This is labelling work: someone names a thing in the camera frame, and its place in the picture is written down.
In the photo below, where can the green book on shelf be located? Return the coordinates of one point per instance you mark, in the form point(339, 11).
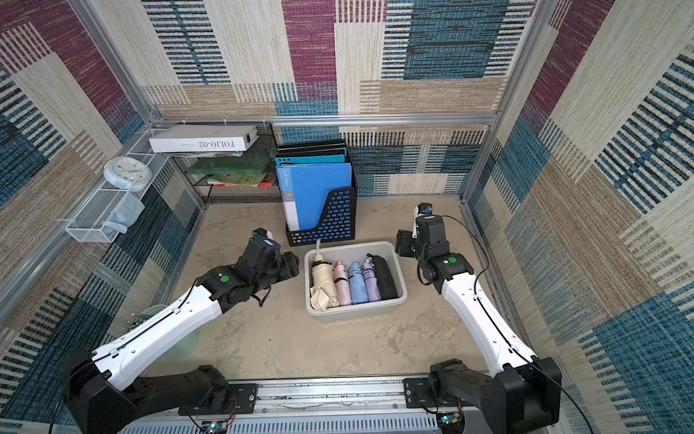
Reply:
point(229, 166)

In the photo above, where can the blue umbrella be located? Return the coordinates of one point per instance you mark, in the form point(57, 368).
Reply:
point(358, 289)

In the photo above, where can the black mesh file holder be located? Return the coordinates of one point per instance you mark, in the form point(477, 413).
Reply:
point(337, 221)

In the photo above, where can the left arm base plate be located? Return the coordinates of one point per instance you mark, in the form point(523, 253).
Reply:
point(238, 398)

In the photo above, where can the red and green book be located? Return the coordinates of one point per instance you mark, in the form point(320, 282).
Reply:
point(244, 180)

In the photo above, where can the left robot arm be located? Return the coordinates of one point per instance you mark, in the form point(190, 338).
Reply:
point(105, 389)

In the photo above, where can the light blue cloth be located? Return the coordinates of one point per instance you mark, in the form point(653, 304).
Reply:
point(123, 215)

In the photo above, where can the blue clip file folder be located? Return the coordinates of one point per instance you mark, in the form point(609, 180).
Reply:
point(305, 188)

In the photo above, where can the white wire wall basket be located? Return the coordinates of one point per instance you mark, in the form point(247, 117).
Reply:
point(86, 223)

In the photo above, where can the pale pink umbrella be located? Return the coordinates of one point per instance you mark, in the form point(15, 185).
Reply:
point(342, 284)

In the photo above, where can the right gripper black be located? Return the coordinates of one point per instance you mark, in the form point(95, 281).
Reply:
point(405, 244)

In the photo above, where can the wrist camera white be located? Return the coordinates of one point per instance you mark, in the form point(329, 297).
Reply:
point(262, 233)
point(423, 209)

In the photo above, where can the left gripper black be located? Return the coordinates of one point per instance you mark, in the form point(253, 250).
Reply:
point(288, 265)

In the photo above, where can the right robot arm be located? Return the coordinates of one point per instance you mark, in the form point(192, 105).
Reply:
point(519, 392)

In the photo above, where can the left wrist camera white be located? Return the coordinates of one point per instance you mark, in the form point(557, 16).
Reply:
point(262, 233)

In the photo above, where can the cream umbrella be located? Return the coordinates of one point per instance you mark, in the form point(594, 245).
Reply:
point(324, 294)

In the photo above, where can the white FOLIO-02 box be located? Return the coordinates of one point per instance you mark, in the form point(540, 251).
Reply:
point(201, 138)

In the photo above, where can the teal file folder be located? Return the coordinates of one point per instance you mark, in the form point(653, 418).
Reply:
point(313, 156)

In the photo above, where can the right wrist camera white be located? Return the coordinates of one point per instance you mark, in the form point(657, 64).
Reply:
point(423, 209)

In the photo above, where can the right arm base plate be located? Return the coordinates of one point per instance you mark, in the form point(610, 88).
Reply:
point(419, 395)

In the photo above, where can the black wire shelf rack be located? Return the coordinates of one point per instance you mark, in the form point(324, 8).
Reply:
point(265, 147)

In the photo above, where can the lilac umbrella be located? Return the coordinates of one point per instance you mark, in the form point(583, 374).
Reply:
point(371, 282)

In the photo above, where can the white round clock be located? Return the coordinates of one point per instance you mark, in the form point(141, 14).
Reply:
point(127, 173)

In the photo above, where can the white plastic storage box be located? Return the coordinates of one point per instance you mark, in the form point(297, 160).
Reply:
point(348, 254)

